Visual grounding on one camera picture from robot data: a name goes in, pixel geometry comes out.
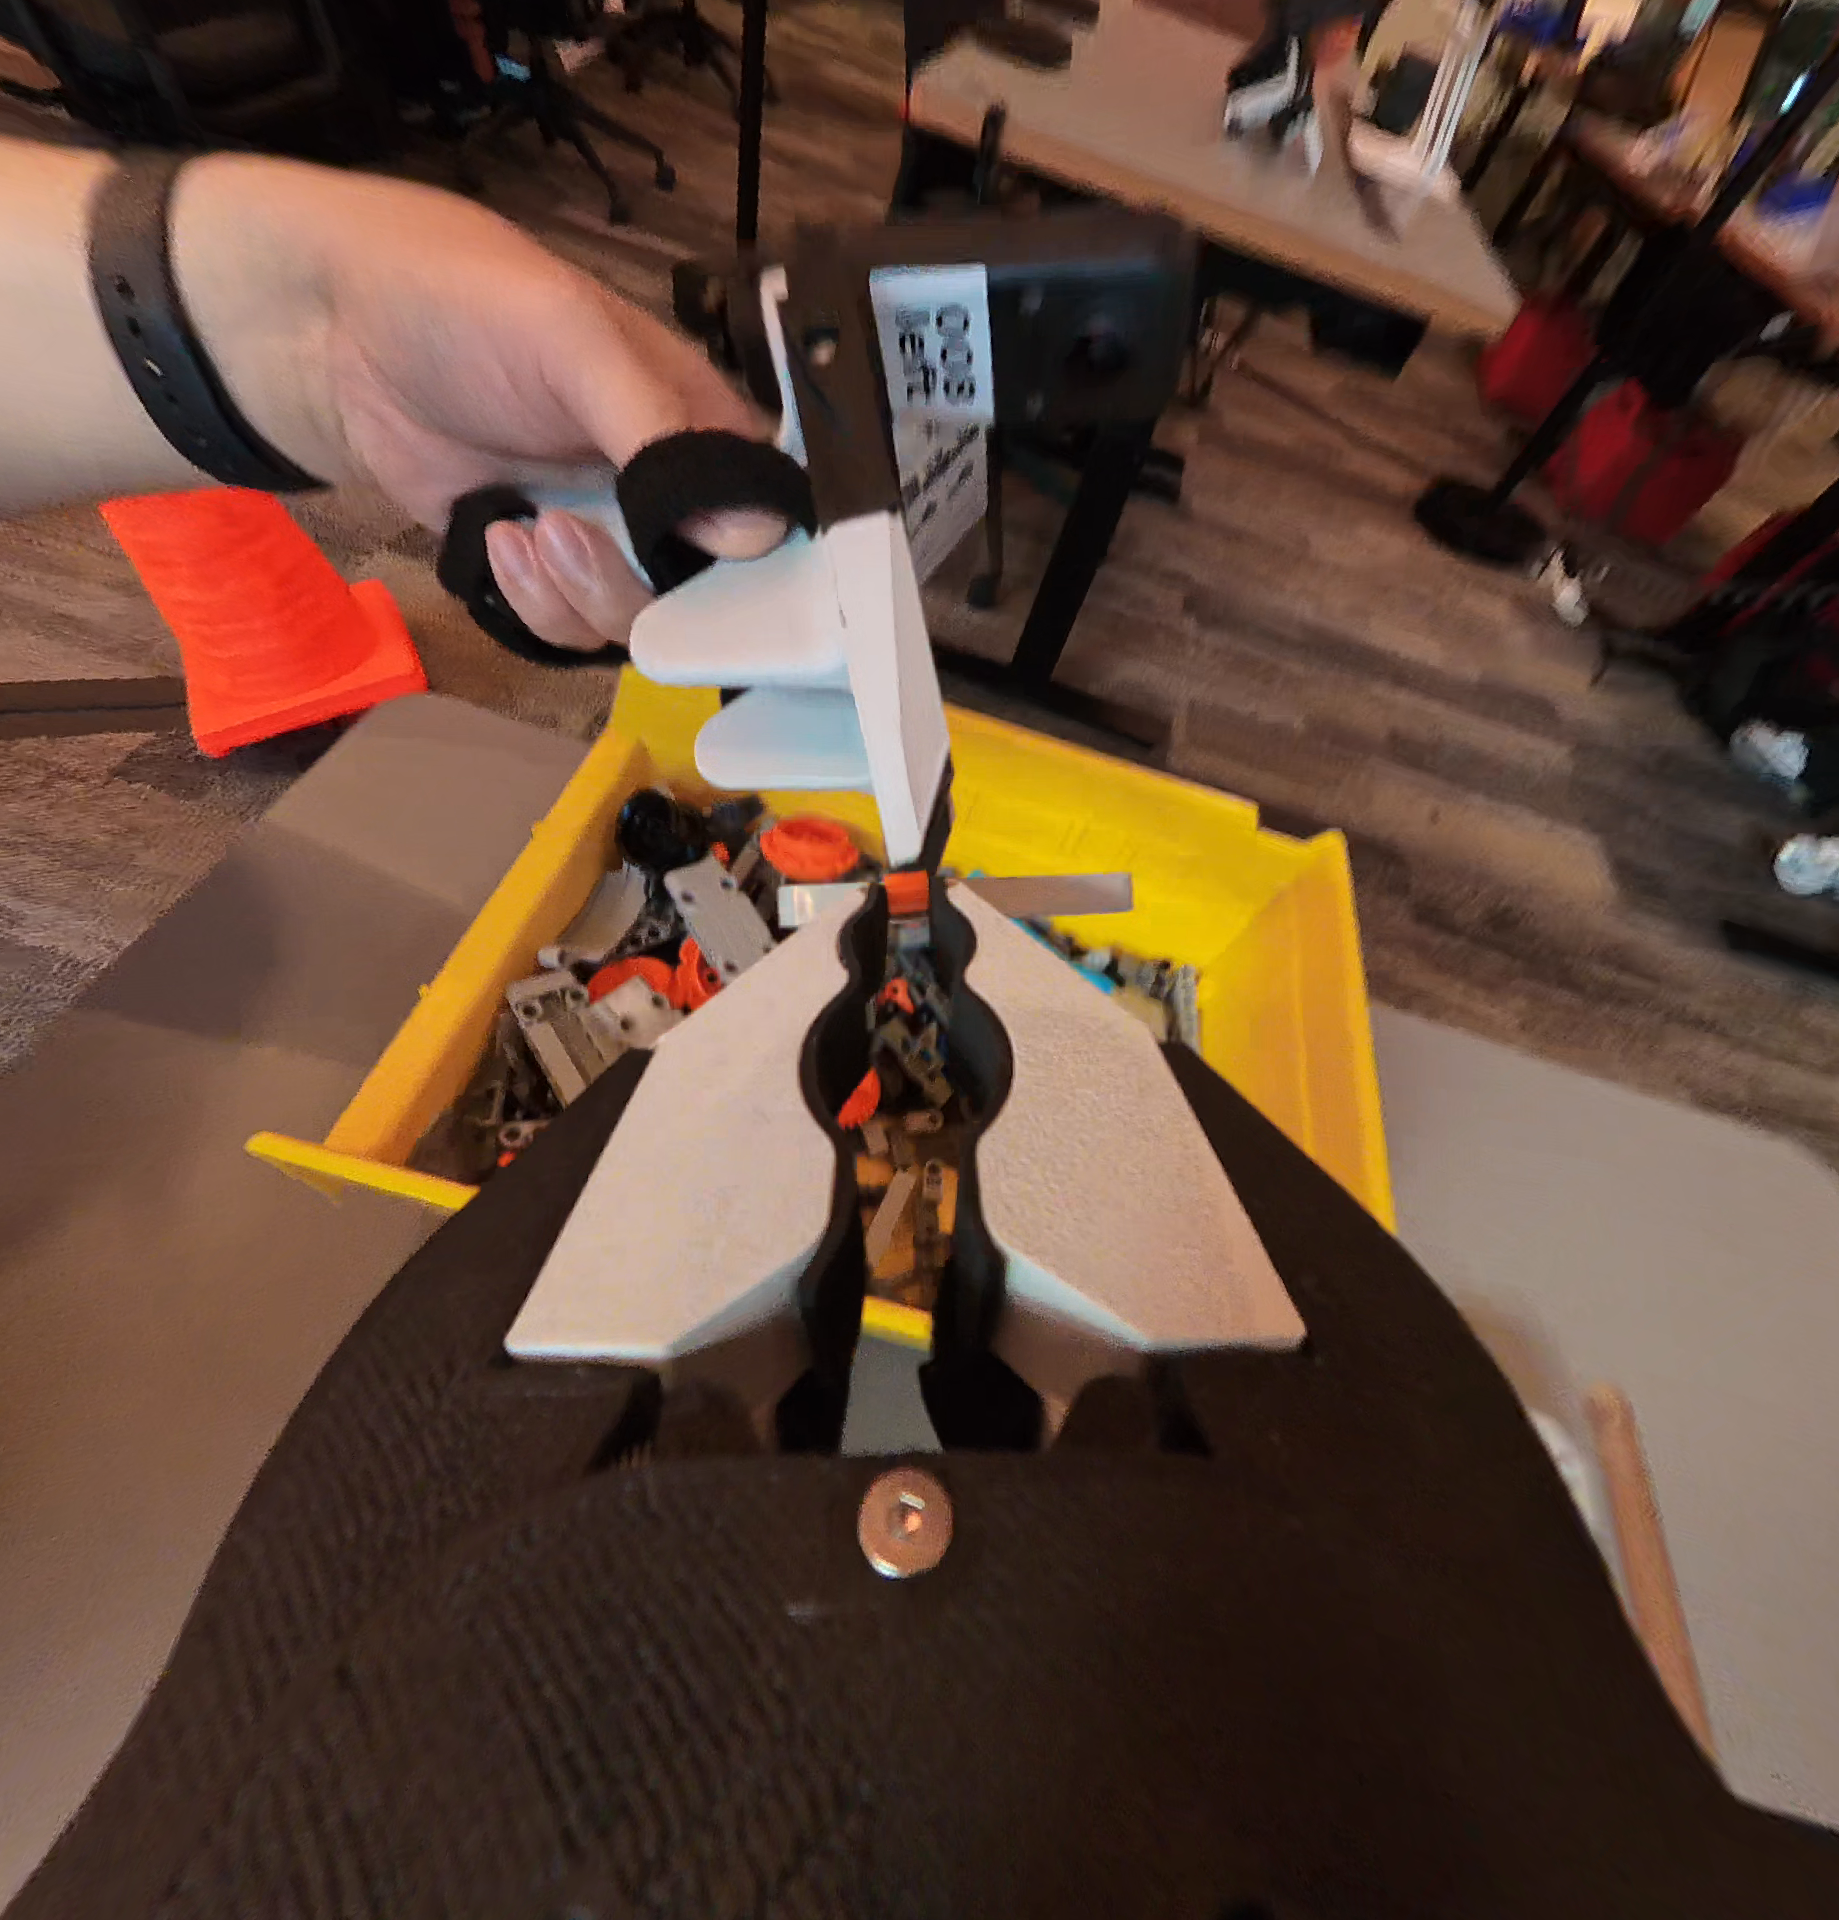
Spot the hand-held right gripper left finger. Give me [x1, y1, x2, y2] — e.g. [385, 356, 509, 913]
[507, 883, 890, 1448]

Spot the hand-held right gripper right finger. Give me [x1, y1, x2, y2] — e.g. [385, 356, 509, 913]
[932, 882, 1308, 1448]

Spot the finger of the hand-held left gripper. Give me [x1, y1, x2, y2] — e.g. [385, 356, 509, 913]
[821, 510, 958, 880]

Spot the yellow plastic parts bin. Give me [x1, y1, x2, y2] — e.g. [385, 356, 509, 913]
[244, 666, 1399, 1350]

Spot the person's left forearm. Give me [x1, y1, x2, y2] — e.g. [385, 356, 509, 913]
[0, 125, 186, 528]

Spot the person's left hand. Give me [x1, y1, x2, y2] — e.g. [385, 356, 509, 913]
[170, 150, 802, 653]

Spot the orange toothed wheel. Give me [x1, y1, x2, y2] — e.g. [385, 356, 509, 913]
[757, 817, 863, 885]

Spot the light grey flat bar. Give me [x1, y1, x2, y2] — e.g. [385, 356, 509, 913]
[775, 872, 1133, 926]

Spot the long grey table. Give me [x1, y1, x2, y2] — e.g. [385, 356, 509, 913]
[904, 0, 1522, 338]

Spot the black white gripper device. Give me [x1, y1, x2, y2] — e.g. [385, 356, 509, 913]
[1226, 31, 1329, 169]

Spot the black round stand base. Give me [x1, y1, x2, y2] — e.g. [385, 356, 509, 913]
[1414, 480, 1551, 568]

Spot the orange ridged plastic object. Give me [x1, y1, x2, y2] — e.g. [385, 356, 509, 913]
[102, 486, 431, 758]

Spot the red bag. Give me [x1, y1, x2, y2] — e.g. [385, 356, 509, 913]
[1549, 383, 1737, 550]
[1481, 290, 1595, 422]

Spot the black wristband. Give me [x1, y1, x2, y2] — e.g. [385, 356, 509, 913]
[86, 150, 329, 497]

